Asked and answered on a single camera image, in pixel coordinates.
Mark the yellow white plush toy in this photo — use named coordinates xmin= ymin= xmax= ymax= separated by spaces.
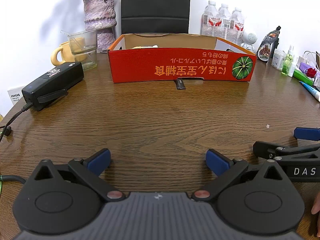
xmin=132 ymin=45 xmax=158 ymax=49

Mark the person's right hand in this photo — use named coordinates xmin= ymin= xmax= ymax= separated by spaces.
xmin=311 ymin=192 xmax=320 ymax=215

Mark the white blue tube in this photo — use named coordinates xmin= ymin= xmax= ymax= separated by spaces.
xmin=299 ymin=81 xmax=320 ymax=102

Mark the green box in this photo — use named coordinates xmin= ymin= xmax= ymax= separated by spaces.
xmin=293 ymin=69 xmax=313 ymax=86

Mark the red rose ornament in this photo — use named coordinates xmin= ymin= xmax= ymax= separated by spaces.
xmin=305 ymin=67 xmax=317 ymax=79

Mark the small white spray bottle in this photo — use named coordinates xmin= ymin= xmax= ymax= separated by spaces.
xmin=288 ymin=47 xmax=297 ymax=77

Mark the green sanitizer bottle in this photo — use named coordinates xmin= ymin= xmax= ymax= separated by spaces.
xmin=281 ymin=54 xmax=293 ymax=76

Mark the white wipes container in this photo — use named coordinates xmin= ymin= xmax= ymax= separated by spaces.
xmin=271 ymin=48 xmax=286 ymax=70

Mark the black candy wrapper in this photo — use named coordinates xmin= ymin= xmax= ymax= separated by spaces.
xmin=175 ymin=78 xmax=186 ymax=90

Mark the black case with stickers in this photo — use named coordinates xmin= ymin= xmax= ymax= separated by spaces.
xmin=22 ymin=62 xmax=84 ymax=111

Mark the black sauce pouch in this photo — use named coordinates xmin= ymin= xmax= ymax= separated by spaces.
xmin=256 ymin=26 xmax=281 ymax=62

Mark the white robot figurine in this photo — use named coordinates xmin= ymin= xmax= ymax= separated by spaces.
xmin=241 ymin=32 xmax=257 ymax=51

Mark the red cardboard box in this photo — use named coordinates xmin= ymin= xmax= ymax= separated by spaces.
xmin=107 ymin=34 xmax=257 ymax=83

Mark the yellow ceramic mug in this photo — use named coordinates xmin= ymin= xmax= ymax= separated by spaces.
xmin=51 ymin=41 xmax=87 ymax=66

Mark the clear glass cup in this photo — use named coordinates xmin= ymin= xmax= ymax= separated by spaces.
xmin=60 ymin=30 xmax=98 ymax=71

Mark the right water bottle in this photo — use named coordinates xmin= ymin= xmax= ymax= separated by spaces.
xmin=227 ymin=8 xmax=244 ymax=46

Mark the water bottle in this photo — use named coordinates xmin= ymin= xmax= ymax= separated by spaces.
xmin=201 ymin=1 xmax=218 ymax=36
xmin=227 ymin=8 xmax=244 ymax=46
xmin=217 ymin=4 xmax=231 ymax=39

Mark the middle water bottle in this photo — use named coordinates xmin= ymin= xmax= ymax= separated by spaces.
xmin=217 ymin=4 xmax=231 ymax=39

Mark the left water bottle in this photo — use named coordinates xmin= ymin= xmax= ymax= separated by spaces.
xmin=201 ymin=1 xmax=218 ymax=36

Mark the purple textured vase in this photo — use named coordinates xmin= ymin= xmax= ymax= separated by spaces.
xmin=84 ymin=0 xmax=117 ymax=51

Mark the black paper bag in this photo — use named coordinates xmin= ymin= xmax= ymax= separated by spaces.
xmin=121 ymin=0 xmax=190 ymax=34

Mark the black power cable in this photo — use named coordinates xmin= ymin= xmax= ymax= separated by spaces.
xmin=0 ymin=102 xmax=33 ymax=143

